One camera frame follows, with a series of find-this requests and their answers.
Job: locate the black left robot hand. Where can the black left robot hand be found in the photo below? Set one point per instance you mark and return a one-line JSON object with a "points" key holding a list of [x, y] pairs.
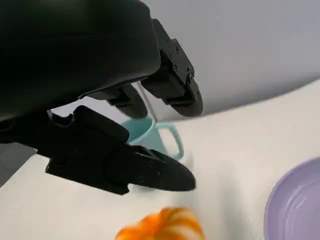
{"points": [[62, 50]]}

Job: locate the orange white toy bread roll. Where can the orange white toy bread roll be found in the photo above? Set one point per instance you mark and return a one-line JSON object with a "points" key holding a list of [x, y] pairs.
{"points": [[162, 225]]}

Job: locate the pale green mug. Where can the pale green mug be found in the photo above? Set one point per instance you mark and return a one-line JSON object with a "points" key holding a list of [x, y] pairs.
{"points": [[150, 140]]}

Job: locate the lilac plate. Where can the lilac plate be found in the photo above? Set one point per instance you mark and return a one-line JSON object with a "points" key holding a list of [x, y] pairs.
{"points": [[295, 200]]}

